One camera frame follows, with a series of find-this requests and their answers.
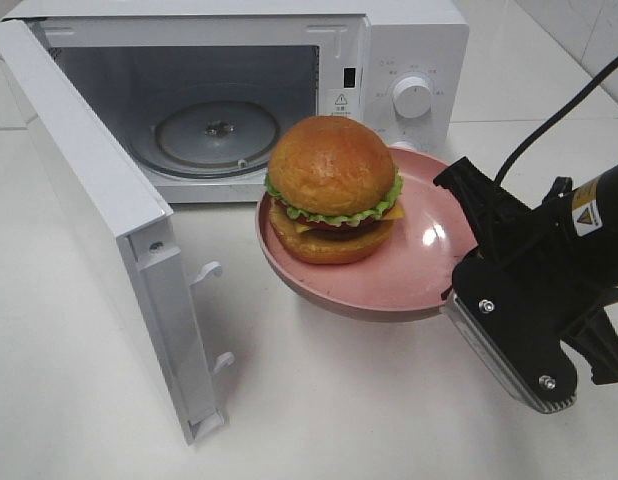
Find upper white power knob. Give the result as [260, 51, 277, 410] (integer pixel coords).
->
[392, 74, 433, 119]

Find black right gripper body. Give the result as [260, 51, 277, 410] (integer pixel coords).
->
[451, 189, 618, 401]

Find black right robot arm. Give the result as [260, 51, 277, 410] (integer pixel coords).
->
[434, 159, 618, 414]

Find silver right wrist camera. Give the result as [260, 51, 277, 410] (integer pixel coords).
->
[440, 290, 577, 414]

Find lower white timer knob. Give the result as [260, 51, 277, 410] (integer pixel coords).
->
[389, 140, 422, 152]

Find pink round plate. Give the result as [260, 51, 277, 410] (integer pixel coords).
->
[256, 147, 476, 322]

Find white microwave door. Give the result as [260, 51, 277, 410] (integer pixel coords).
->
[0, 20, 234, 443]

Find burger with lettuce and cheese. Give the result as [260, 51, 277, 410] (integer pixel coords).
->
[265, 116, 404, 265]

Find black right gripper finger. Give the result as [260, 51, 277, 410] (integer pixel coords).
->
[433, 157, 530, 215]

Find glass microwave turntable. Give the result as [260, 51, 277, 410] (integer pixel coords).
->
[129, 101, 280, 179]

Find white microwave oven body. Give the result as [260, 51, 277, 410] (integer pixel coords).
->
[0, 1, 469, 204]

